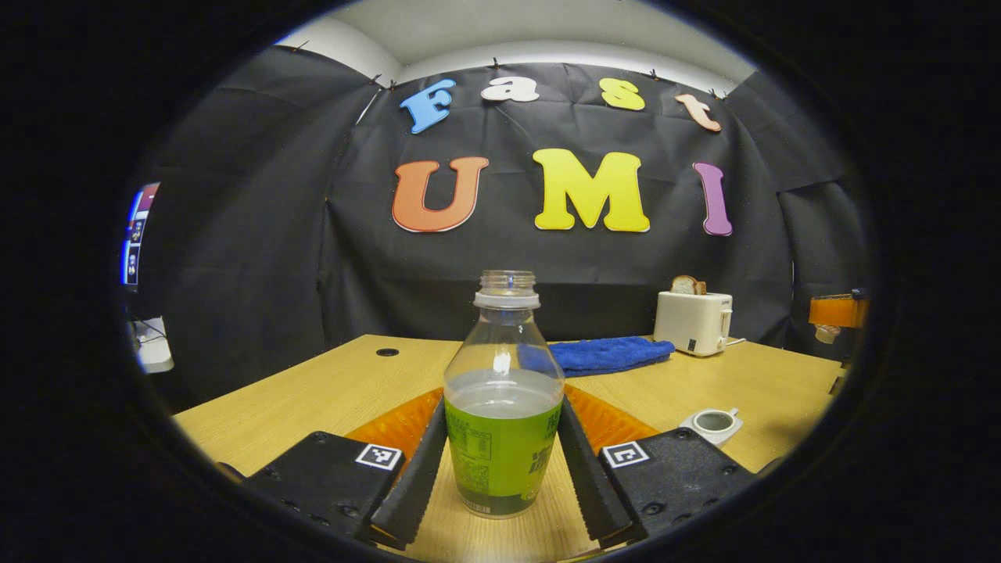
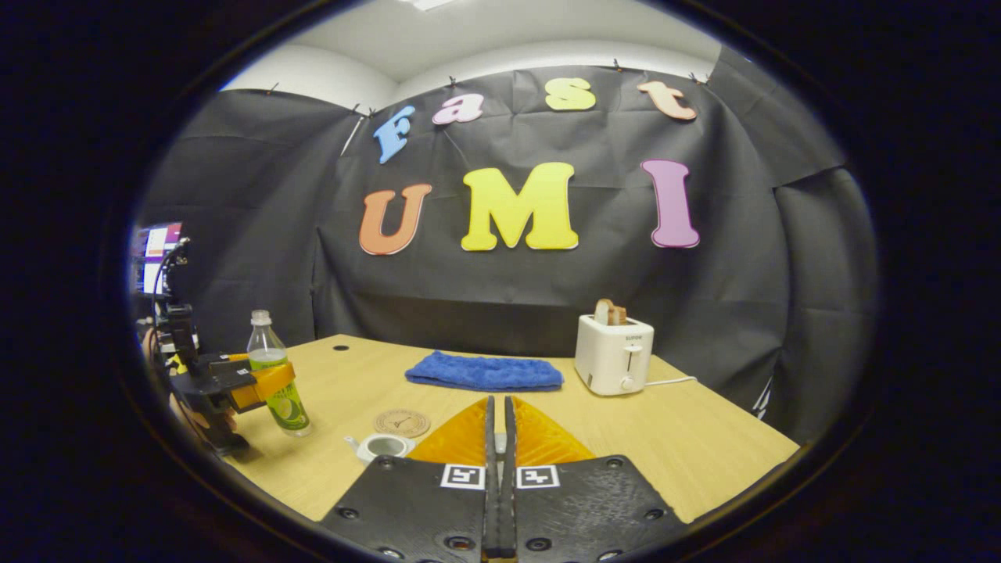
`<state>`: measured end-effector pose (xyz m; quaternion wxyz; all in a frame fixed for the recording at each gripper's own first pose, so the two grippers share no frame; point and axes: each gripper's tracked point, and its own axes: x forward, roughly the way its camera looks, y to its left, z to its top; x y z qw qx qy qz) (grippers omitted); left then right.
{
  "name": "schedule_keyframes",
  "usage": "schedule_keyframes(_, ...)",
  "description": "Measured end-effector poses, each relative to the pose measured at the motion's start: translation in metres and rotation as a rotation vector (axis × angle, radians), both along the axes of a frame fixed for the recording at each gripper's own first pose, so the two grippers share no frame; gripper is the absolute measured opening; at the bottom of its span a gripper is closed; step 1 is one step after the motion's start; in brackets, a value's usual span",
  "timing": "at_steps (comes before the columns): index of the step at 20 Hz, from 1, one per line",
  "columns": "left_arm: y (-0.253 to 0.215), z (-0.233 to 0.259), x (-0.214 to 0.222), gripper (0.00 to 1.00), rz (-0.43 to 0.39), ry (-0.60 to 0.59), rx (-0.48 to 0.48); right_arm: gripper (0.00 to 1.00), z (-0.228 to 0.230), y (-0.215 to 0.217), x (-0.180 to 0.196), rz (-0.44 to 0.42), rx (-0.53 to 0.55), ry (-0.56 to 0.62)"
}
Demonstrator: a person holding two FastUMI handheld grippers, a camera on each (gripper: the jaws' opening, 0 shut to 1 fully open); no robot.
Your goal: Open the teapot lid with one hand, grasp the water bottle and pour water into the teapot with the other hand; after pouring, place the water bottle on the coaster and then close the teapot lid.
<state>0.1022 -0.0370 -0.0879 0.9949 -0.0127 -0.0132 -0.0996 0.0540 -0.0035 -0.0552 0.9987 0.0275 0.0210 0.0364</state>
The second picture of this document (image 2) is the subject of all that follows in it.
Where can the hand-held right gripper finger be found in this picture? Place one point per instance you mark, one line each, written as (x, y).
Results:
(491, 500)
(509, 500)

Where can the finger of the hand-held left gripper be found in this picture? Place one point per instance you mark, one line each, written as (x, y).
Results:
(231, 358)
(270, 383)

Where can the green label water bottle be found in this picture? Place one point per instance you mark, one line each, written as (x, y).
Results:
(267, 348)

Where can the white teacup lid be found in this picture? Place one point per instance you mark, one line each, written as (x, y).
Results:
(500, 444)

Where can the white teacup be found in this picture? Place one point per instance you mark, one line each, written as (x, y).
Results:
(387, 447)

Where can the round wooden coaster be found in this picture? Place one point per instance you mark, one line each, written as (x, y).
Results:
(401, 423)

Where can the blue towel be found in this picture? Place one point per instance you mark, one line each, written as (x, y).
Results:
(485, 373)

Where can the computer monitor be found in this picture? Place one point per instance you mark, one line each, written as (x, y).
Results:
(160, 242)

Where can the white toaster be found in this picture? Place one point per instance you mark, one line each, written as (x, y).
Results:
(610, 356)

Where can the black backdrop cloth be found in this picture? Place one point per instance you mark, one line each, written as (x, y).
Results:
(547, 297)

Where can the bread slice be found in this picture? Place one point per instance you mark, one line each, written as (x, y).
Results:
(604, 311)

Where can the white metal frame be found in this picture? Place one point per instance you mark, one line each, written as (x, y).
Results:
(764, 399)

